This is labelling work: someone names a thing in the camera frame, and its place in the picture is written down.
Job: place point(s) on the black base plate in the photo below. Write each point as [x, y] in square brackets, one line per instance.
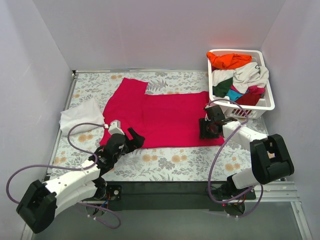
[165, 195]

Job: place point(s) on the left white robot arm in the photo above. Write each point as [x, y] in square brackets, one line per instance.
[43, 201]

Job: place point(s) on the white grey t shirt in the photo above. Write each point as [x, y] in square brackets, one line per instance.
[251, 74]

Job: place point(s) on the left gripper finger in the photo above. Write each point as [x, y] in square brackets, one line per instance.
[129, 146]
[137, 139]

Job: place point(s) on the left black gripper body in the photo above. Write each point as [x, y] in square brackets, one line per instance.
[130, 142]

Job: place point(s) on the floral table mat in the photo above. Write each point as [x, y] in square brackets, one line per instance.
[153, 164]

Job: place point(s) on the pink garment in basket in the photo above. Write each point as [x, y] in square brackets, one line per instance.
[255, 90]

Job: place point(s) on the white laundry basket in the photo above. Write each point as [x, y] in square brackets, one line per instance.
[266, 103]

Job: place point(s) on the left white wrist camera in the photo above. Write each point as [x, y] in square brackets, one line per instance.
[114, 127]

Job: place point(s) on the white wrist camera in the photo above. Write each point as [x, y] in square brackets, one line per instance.
[114, 127]
[208, 113]

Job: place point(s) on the teal t shirt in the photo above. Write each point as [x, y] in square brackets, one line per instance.
[234, 95]

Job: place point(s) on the dark red t shirt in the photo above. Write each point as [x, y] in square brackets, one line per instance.
[248, 99]

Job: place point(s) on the aluminium frame rail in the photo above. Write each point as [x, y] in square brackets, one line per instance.
[272, 212]

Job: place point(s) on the orange t shirt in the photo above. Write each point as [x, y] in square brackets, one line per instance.
[228, 61]

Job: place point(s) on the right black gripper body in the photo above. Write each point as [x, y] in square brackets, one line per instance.
[207, 128]

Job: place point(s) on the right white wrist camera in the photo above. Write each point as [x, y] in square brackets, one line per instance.
[208, 113]

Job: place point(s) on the folded white t shirt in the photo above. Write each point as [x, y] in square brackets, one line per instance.
[86, 112]

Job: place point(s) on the magenta t shirt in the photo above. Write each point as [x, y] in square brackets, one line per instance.
[165, 120]

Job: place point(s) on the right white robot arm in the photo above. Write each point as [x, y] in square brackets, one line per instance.
[269, 156]

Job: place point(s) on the dark green t shirt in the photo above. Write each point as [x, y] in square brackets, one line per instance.
[222, 88]

